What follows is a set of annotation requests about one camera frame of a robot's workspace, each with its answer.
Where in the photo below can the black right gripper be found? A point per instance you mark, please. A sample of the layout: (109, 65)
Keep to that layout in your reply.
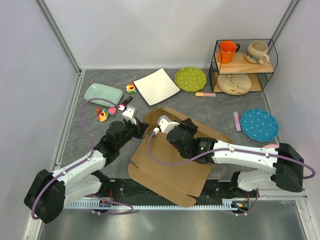
(188, 123)

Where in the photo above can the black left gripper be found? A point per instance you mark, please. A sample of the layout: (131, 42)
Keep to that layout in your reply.
(140, 129)

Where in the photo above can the brown cardboard box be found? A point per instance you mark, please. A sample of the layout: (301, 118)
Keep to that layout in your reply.
(158, 166)

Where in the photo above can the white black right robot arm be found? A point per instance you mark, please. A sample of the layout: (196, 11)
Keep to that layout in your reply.
(271, 167)

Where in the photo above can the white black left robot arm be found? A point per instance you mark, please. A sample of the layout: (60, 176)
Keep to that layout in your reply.
(50, 192)

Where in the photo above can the pink black highlighter marker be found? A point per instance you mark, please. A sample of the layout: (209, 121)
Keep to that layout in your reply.
(127, 101)

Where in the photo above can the orange pink pastel highlighter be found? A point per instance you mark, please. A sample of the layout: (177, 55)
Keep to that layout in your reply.
(205, 94)

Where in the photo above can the pink eraser block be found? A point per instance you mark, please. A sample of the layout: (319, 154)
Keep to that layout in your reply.
(112, 111)

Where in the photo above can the colourful flower plush toy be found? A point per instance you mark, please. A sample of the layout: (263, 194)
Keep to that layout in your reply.
(131, 88)

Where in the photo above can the white square plate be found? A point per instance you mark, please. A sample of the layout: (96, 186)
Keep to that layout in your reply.
(156, 87)

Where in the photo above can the green polka dot plate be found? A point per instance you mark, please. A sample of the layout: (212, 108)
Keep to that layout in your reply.
(190, 79)

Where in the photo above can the lilac highlighter pen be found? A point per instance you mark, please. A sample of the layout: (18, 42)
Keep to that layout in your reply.
(237, 121)

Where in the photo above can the mint green rectangular tray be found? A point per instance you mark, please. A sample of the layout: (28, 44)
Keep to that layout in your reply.
(101, 91)

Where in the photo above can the cream floral oval plate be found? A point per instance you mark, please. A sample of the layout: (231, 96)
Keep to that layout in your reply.
(234, 84)

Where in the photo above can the blue polka dot plate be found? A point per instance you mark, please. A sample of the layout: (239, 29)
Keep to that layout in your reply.
(259, 125)

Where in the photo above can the orange mug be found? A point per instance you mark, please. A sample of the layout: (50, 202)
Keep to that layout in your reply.
(226, 51)

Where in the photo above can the pink round plate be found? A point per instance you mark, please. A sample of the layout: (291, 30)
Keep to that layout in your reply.
(268, 146)

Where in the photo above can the beige ceramic mug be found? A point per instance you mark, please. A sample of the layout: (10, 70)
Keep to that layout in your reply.
(257, 53)

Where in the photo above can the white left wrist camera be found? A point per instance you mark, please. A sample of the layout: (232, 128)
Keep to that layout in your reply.
(129, 114)

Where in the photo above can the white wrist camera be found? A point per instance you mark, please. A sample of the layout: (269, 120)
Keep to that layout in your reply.
(165, 125)
(129, 114)

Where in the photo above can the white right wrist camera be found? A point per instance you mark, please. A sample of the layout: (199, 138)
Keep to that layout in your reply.
(165, 125)

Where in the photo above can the rainbow flower keychain toy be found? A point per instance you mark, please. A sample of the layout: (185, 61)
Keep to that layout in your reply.
(101, 115)

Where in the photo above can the black wire wooden shelf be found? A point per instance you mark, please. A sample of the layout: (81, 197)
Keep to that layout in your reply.
(259, 74)

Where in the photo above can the grey slotted cable duct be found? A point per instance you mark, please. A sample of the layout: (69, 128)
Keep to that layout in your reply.
(96, 204)

